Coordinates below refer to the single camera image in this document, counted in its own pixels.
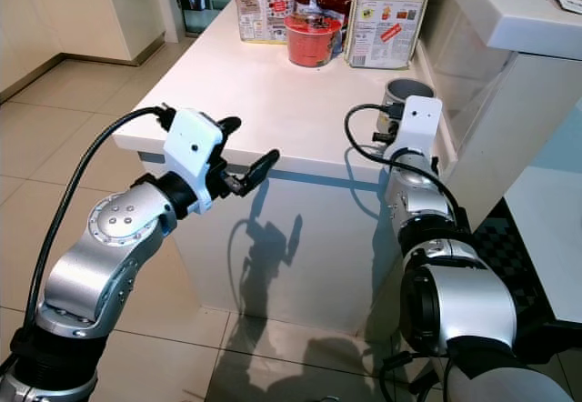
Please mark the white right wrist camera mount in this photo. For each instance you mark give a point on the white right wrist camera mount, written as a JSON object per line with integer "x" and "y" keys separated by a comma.
{"x": 418, "y": 125}

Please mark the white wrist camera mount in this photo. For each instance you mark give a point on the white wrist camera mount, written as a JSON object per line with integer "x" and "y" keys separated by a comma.
{"x": 418, "y": 125}
{"x": 195, "y": 152}

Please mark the grey cup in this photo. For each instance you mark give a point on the grey cup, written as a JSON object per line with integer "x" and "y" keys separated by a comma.
{"x": 405, "y": 88}

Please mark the black floor mat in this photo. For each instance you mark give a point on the black floor mat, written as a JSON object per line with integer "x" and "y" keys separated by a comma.
{"x": 509, "y": 256}

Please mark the white table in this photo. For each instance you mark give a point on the white table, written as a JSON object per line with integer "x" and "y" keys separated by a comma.
{"x": 318, "y": 256}

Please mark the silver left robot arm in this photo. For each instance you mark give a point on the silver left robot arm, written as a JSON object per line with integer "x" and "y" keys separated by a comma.
{"x": 95, "y": 275}

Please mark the red plastic bowl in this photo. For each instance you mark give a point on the red plastic bowl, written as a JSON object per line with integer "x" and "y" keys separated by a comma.
{"x": 313, "y": 45}

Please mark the white cracker bag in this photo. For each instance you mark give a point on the white cracker bag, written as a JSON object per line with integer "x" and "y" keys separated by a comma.
{"x": 389, "y": 15}

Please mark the white raised counter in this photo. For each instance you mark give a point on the white raised counter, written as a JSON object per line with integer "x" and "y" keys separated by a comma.
{"x": 500, "y": 6}

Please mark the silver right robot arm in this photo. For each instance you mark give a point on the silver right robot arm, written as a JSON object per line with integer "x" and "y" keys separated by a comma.
{"x": 464, "y": 302}

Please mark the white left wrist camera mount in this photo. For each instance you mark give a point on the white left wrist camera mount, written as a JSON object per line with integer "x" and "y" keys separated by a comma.
{"x": 195, "y": 152}

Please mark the colourful printed food pack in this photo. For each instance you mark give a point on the colourful printed food pack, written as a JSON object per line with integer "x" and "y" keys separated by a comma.
{"x": 262, "y": 11}

